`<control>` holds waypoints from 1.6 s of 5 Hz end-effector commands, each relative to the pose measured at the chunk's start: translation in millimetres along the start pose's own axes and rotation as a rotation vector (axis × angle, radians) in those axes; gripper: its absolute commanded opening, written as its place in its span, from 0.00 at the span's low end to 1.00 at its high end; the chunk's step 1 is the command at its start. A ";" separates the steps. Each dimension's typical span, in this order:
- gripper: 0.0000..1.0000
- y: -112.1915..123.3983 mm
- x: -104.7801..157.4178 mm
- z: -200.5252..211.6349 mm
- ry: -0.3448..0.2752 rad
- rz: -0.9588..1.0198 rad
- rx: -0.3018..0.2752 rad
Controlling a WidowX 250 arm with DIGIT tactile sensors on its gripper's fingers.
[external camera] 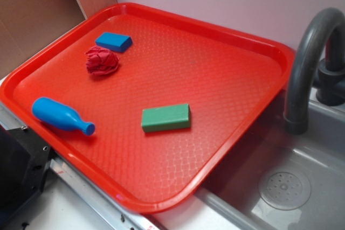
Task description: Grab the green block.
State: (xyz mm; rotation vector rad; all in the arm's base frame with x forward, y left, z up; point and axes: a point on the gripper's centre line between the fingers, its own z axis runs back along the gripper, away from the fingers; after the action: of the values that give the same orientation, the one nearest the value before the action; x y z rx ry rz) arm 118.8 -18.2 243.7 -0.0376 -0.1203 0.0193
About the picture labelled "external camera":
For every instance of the metal rail strip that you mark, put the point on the metal rail strip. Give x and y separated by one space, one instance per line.
61 198

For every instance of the grey plastic sink basin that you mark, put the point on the grey plastic sink basin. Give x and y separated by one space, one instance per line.
273 180

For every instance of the red plastic tray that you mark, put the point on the red plastic tray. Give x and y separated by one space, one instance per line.
227 77

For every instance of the grey curved faucet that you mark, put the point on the grey curved faucet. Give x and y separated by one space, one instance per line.
319 63

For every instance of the blue rectangular block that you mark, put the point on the blue rectangular block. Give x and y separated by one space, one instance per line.
114 42

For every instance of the blue plastic bottle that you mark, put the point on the blue plastic bottle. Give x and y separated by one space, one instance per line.
61 116

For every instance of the brown cardboard panel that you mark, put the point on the brown cardboard panel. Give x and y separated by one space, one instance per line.
28 26

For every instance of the green rectangular block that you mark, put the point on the green rectangular block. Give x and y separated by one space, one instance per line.
166 118

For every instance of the crumpled red cloth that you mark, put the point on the crumpled red cloth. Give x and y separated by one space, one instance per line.
101 61

